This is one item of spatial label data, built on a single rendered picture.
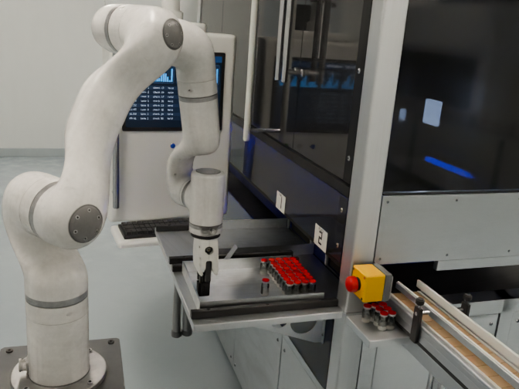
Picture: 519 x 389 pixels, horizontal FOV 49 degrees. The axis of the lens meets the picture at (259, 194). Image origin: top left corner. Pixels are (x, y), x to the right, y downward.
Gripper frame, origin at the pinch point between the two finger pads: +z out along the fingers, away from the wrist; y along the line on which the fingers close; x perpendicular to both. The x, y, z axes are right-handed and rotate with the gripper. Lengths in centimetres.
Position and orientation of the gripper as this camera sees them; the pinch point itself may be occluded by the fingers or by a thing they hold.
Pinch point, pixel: (202, 288)
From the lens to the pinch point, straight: 151.6
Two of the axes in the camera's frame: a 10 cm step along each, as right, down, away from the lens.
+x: -9.5, 0.2, -3.1
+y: -3.0, -2.9, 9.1
